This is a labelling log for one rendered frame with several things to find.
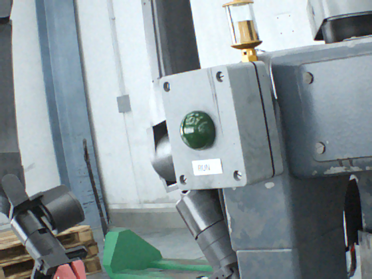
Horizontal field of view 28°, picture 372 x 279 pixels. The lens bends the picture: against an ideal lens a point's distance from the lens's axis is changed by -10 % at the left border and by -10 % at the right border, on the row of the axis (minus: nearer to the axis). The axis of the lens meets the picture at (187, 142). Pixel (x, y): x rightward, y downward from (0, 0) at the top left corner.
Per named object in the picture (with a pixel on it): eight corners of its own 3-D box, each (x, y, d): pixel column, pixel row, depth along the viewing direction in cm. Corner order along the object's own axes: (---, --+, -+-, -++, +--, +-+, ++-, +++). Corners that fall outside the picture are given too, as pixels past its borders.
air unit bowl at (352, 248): (329, 281, 87) (325, 232, 87) (343, 273, 89) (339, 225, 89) (349, 281, 85) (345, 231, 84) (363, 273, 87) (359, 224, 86)
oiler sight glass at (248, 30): (226, 45, 68) (218, 7, 68) (245, 43, 70) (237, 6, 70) (247, 40, 66) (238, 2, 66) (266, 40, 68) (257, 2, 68)
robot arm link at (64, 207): (-5, 198, 131) (-3, 179, 124) (44, 173, 137) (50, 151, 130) (28, 256, 128) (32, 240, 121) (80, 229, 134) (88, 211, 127)
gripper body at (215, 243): (288, 254, 94) (260, 205, 96) (232, 278, 87) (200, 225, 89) (258, 277, 98) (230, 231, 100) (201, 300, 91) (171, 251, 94)
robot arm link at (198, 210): (164, 205, 97) (182, 183, 93) (208, 189, 101) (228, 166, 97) (192, 252, 95) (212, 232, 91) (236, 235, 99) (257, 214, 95)
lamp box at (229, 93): (177, 190, 65) (157, 78, 64) (217, 179, 68) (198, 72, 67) (247, 186, 59) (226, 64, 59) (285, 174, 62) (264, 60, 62)
